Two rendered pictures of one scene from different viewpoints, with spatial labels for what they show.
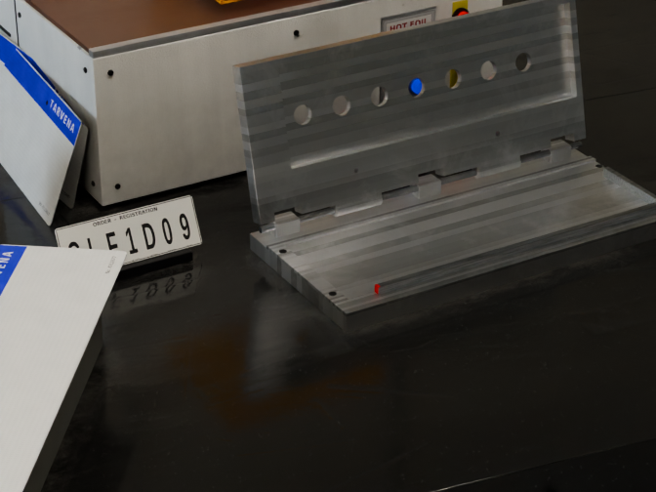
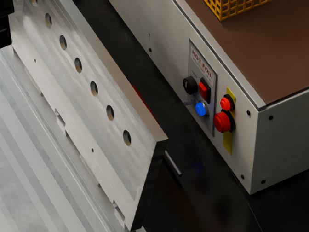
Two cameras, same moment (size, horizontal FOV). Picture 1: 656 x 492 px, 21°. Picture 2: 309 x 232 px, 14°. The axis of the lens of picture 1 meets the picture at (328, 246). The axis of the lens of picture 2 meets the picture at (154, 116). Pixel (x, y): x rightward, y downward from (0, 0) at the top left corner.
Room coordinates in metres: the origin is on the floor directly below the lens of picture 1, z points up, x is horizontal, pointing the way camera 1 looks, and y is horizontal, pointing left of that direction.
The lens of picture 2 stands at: (1.99, -1.24, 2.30)
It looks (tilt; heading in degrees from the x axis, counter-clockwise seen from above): 50 degrees down; 92
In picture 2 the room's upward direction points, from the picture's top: straight up
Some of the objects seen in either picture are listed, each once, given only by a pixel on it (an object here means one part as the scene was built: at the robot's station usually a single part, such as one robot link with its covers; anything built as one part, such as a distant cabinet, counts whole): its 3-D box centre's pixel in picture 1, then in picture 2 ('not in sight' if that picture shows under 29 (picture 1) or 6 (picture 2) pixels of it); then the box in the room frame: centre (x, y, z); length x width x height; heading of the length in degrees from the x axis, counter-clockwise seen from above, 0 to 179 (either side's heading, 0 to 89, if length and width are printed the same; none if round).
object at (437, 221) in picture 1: (469, 225); (12, 150); (1.74, -0.16, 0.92); 0.44 x 0.21 x 0.04; 120
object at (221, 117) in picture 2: not in sight; (223, 122); (2.04, -0.17, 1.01); 0.03 x 0.02 x 0.03; 120
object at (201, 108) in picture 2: (418, 86); (201, 108); (2.01, -0.11, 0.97); 0.03 x 0.01 x 0.03; 120
